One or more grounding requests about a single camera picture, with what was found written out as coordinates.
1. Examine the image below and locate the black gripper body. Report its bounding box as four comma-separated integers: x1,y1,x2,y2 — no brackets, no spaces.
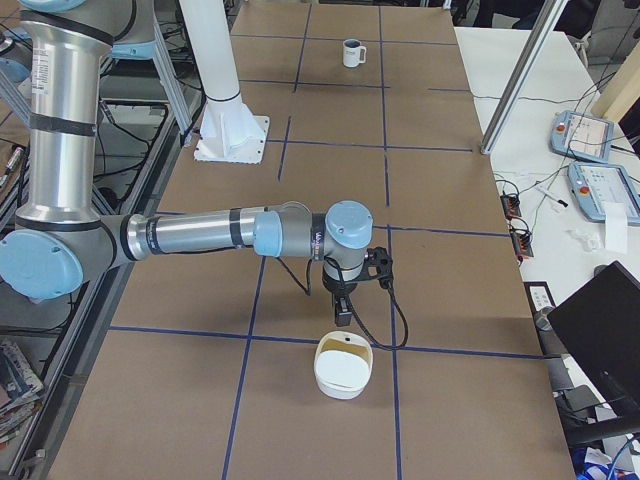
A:
322,272,357,305

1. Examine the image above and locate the white mug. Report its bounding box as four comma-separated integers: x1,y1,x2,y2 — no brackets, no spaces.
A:
342,38,367,68

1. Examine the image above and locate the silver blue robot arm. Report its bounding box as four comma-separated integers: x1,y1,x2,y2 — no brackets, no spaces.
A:
1,1,373,326

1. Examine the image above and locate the white oval bin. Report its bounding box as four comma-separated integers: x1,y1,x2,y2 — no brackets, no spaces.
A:
314,331,373,400

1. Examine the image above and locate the lower orange black connector box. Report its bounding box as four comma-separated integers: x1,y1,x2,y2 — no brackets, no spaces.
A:
509,228,534,262

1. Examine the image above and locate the orange black connector box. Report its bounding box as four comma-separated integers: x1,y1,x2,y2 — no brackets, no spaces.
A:
509,228,534,262
500,193,521,219

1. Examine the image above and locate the upper orange black connector box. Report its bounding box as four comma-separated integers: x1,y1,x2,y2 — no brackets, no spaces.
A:
500,193,521,219

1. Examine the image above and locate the black laptop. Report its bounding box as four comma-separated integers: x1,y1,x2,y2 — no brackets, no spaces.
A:
548,261,639,416

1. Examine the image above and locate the white side table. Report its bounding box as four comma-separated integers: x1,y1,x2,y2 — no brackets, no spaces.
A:
455,27,639,302

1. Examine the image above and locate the lower teach pendant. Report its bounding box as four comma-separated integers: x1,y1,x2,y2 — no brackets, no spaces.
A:
568,161,639,226

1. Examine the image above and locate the teach pendant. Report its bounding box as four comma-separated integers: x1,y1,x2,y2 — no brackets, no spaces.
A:
568,161,639,226
550,110,614,163

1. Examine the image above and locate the upper teach pendant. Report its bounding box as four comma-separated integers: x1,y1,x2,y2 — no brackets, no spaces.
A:
550,110,614,163

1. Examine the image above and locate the stack of magazines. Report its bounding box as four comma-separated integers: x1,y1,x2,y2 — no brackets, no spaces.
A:
1,338,44,444

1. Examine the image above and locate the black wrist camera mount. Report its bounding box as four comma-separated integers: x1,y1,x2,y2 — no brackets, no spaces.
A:
359,247,394,290

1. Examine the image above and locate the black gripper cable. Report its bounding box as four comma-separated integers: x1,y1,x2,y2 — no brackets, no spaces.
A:
344,279,409,350

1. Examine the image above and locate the white pedestal column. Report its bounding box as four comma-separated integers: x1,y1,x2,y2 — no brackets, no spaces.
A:
180,0,270,164

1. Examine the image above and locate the aluminium frame post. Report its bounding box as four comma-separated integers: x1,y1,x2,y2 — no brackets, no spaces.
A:
480,0,568,155

